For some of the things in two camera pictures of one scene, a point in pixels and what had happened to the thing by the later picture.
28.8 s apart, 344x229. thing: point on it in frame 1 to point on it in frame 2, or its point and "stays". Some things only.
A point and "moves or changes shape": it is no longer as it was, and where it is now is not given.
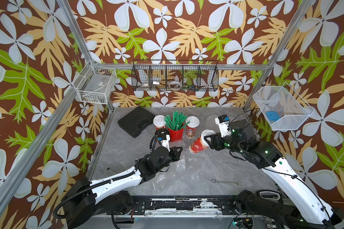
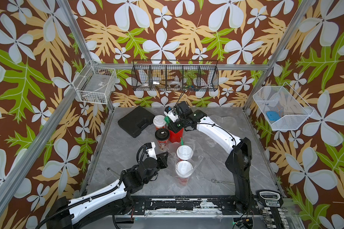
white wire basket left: [95, 85] stays
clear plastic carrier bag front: [178, 173] moves or changes shape
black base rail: [185, 205] stays
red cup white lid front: [200, 143] to [184, 169]
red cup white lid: [158, 121] stays
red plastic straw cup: [175, 135] stays
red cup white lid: [191, 127] moves or changes shape
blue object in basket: [273, 116] stays
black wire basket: [175, 75] stays
